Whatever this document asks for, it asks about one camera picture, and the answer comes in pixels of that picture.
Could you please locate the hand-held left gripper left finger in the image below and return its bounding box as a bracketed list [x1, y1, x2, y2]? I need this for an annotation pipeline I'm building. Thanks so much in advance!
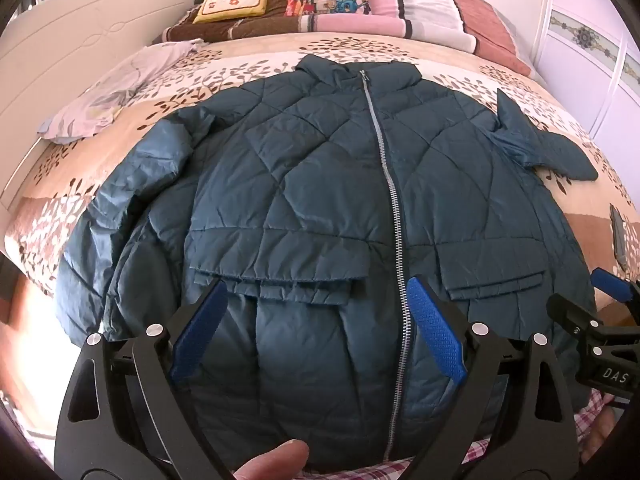
[54, 277, 236, 480]

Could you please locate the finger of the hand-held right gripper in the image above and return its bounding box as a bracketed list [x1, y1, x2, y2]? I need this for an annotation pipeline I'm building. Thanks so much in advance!
[546, 292, 601, 348]
[590, 267, 640, 307]

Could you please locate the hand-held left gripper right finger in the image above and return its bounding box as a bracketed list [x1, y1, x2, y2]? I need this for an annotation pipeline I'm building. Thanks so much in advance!
[406, 275, 582, 480]

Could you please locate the dark teal quilted jacket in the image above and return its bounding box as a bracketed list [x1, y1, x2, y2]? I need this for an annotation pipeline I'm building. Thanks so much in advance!
[55, 55, 601, 463]

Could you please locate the person's left hand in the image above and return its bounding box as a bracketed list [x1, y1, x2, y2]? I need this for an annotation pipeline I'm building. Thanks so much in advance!
[234, 439, 311, 480]

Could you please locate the dark grey object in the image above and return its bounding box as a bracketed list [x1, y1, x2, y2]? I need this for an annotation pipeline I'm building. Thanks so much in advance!
[609, 204, 631, 272]

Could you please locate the beige leaf print bed blanket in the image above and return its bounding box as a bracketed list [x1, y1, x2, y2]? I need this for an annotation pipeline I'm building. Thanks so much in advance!
[2, 32, 640, 321]

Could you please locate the white wardrobe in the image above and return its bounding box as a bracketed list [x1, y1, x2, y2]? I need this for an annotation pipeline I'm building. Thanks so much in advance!
[530, 0, 640, 161]

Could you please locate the lilac floral pillow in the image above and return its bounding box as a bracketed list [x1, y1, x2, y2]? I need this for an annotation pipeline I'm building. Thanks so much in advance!
[37, 40, 203, 141]

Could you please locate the brown folded quilt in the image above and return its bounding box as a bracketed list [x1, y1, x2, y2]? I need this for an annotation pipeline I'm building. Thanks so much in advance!
[162, 0, 321, 43]

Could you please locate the white headboard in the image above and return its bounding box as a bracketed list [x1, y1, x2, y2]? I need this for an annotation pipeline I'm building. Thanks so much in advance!
[0, 0, 196, 211]

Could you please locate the pink grey striped quilt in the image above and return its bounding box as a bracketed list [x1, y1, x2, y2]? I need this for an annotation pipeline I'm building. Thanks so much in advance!
[300, 0, 546, 81]

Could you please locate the yellow flower cushion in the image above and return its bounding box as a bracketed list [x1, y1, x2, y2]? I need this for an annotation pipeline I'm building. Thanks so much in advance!
[192, 0, 273, 24]

